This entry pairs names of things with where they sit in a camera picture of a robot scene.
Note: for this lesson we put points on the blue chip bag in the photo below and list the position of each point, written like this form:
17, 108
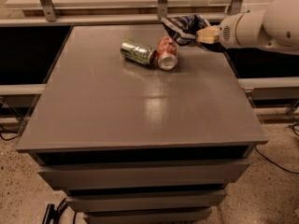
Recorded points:
182, 29

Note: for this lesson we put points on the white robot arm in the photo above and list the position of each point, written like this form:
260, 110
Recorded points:
274, 29

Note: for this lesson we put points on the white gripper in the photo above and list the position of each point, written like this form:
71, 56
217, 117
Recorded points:
226, 33

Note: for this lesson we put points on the green soda can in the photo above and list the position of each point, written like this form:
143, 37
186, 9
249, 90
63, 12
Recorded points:
138, 52

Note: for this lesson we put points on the black device on floor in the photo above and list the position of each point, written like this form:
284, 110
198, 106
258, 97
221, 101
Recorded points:
53, 214

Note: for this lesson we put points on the top grey drawer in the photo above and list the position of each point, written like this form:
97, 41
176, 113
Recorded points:
143, 174

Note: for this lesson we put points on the metal glass railing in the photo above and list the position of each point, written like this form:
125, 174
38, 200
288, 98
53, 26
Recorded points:
23, 13

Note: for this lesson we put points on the middle grey drawer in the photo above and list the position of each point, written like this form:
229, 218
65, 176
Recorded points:
146, 201

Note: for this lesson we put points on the grey drawer cabinet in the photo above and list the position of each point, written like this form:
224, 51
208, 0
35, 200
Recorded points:
98, 107

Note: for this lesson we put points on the bottom grey drawer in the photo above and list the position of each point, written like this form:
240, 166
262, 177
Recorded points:
149, 216

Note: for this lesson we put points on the grey drawer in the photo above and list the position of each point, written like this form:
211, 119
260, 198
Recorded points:
146, 201
143, 174
149, 216

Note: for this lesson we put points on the red coke can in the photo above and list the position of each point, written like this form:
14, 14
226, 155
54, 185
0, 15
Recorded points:
167, 56

